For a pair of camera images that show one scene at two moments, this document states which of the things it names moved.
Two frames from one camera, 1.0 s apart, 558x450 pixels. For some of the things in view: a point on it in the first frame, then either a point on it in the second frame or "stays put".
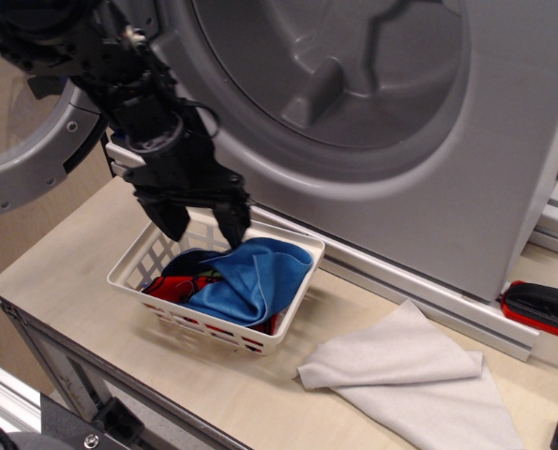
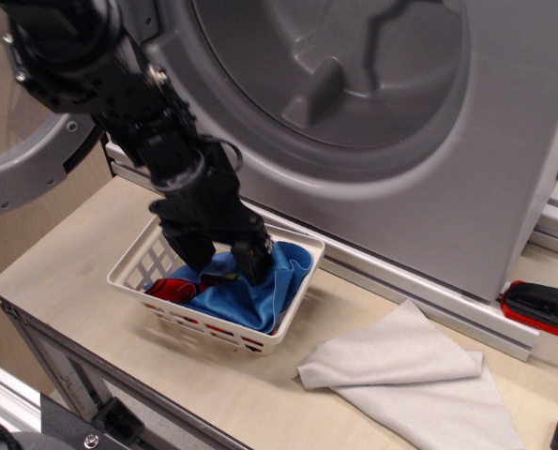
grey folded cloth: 428,390 stays put
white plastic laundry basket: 146,253 stays put
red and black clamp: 549,308 stays put
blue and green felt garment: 188,263 -> 213,279
